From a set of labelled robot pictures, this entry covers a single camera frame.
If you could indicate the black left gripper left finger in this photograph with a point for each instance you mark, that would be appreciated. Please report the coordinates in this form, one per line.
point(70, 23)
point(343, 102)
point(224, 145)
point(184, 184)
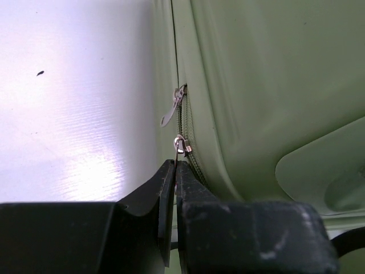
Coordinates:
point(132, 235)

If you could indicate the silver zipper pull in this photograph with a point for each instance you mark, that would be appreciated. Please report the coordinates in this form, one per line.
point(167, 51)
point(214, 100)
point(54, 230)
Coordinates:
point(178, 95)
point(182, 146)

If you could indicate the green hard-shell suitcase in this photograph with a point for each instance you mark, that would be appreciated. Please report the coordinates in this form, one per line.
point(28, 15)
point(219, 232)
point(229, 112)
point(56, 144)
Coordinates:
point(274, 106)

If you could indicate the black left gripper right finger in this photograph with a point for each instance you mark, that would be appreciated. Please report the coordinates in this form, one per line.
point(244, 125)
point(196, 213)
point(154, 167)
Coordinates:
point(243, 237)

